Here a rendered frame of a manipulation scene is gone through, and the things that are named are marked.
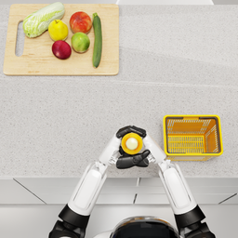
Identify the yellow lemon tea bottle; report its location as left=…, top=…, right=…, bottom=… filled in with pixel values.
left=120, top=132, right=144, bottom=156

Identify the yellow slatted basket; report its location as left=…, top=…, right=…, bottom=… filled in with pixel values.
left=163, top=114, right=224, bottom=162

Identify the yellow lemon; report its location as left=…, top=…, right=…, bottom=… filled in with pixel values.
left=47, top=19, right=70, bottom=43

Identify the dark round robot body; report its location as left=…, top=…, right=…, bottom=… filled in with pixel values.
left=109, top=216, right=182, bottom=238

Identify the green cucumber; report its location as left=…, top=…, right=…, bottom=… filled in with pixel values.
left=91, top=12, right=103, bottom=69

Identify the green apple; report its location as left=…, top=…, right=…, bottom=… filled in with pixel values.
left=71, top=32, right=91, bottom=54

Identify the dark red plum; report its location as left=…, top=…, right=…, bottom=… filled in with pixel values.
left=51, top=39, right=73, bottom=60

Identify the wooden cutting board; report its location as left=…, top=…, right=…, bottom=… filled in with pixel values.
left=3, top=3, right=120, bottom=77

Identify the green napa cabbage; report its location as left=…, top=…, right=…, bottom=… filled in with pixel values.
left=21, top=1, right=66, bottom=39

